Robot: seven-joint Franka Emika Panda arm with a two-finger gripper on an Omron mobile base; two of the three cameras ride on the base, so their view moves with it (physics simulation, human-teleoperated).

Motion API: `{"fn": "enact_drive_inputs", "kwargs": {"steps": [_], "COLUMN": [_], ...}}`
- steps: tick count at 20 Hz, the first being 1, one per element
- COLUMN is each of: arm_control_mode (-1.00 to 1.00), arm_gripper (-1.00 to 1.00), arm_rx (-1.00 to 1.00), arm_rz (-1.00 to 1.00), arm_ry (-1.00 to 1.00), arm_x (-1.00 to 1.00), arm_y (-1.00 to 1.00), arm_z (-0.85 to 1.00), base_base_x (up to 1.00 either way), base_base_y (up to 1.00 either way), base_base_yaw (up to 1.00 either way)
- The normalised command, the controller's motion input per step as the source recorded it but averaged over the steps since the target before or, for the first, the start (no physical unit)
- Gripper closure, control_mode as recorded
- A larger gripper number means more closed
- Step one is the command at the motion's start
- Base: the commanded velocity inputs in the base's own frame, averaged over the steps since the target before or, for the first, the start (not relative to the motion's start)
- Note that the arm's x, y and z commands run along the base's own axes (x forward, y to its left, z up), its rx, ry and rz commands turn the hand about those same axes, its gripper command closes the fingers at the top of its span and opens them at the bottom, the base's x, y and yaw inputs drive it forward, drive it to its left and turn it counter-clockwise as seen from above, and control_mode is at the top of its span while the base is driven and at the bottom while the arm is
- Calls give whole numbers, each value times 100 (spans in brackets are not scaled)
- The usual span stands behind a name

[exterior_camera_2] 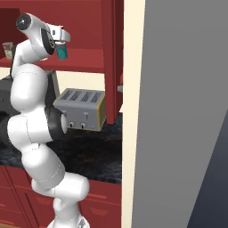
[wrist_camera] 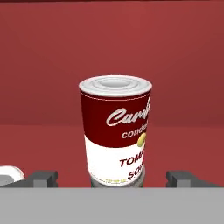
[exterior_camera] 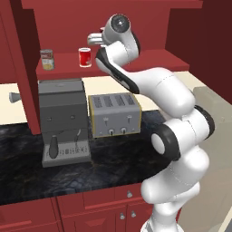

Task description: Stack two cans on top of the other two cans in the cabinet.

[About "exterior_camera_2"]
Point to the dark grey microwave oven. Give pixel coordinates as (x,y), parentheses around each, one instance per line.
(5,95)

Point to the silver four-slot toaster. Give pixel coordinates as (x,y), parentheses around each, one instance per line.
(84,109)

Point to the grey fridge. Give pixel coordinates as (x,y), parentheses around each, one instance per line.
(181,118)

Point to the red cabinet door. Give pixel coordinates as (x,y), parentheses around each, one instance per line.
(112,59)

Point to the red drawer front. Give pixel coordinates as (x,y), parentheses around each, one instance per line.
(109,190)
(109,216)

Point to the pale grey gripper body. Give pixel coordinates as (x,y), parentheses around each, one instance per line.
(63,36)

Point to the red wall cabinet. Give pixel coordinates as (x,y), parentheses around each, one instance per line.
(83,35)

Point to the teal can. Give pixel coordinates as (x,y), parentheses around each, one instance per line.
(62,52)

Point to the red base cupboard door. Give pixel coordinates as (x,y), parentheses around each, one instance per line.
(32,207)

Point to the red base drawer stack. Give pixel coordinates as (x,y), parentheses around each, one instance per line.
(5,205)

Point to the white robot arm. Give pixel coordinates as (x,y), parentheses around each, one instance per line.
(28,124)

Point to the cream side panel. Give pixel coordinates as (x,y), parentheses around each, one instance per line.
(130,118)

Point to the white and red can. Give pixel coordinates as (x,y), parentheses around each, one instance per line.
(8,51)

